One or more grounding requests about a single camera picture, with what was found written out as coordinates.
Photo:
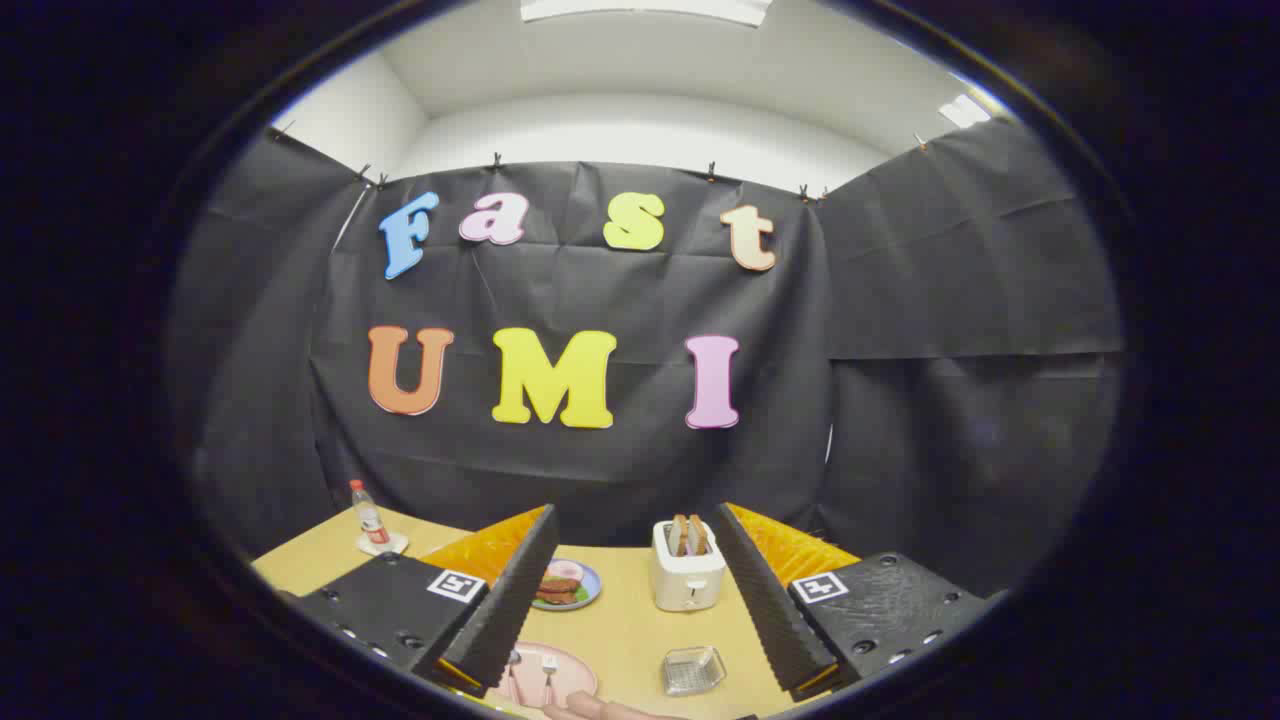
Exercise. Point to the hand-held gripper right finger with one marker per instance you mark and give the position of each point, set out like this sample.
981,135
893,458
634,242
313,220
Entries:
765,600

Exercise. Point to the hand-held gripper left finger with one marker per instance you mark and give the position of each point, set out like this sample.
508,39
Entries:
510,600

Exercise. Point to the brown meat strip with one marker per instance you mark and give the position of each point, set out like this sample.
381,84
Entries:
555,596
560,584

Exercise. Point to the pink ham slice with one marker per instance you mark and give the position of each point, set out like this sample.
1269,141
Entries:
566,570

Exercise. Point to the green lettuce leaf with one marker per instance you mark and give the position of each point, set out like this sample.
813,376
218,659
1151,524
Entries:
580,596

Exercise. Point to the white toaster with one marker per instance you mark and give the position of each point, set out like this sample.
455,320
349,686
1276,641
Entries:
688,580

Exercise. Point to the blue plate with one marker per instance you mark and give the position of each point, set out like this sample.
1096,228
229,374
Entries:
590,590

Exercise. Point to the toast bread slice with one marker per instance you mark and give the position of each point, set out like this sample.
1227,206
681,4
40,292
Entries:
678,535
698,535

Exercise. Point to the pink plate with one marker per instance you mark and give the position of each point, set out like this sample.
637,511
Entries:
575,675

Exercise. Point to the white square coaster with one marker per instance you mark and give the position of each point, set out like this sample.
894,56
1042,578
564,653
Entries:
395,545

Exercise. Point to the clear plastic water bottle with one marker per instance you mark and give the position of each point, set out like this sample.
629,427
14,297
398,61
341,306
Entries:
368,515

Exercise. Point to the ceiling light panel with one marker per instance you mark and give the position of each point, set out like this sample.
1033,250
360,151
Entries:
963,110
650,8

